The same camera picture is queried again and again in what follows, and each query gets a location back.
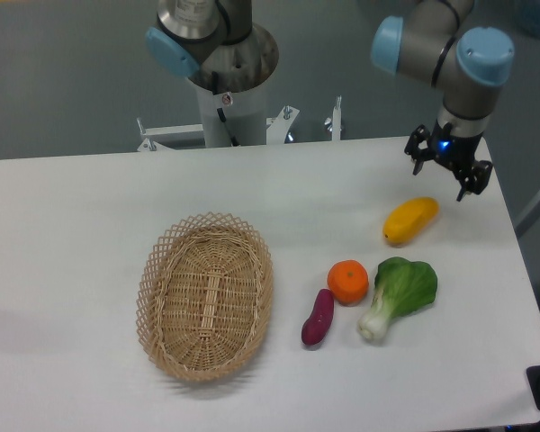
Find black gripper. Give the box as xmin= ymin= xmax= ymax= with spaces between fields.
xmin=404 ymin=122 xmax=493 ymax=202

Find yellow mango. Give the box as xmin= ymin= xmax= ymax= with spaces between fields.
xmin=382 ymin=196 xmax=440 ymax=245

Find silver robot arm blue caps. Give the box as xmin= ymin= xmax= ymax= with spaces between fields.
xmin=145 ymin=1 xmax=515 ymax=195

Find green bok choy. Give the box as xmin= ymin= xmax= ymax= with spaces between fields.
xmin=357 ymin=256 xmax=438 ymax=342

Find orange tangerine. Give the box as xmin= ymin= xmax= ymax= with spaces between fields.
xmin=327 ymin=260 xmax=369 ymax=304

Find purple sweet potato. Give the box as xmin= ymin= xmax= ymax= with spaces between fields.
xmin=301 ymin=289 xmax=334 ymax=347

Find woven wicker basket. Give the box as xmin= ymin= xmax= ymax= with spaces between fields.
xmin=136 ymin=212 xmax=274 ymax=382

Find white metal base frame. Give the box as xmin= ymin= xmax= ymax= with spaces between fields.
xmin=137 ymin=95 xmax=345 ymax=152

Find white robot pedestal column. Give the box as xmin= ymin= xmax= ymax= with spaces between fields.
xmin=189 ymin=82 xmax=266 ymax=148

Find black cable on pedestal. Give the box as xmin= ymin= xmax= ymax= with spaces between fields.
xmin=211 ymin=71 xmax=240 ymax=148

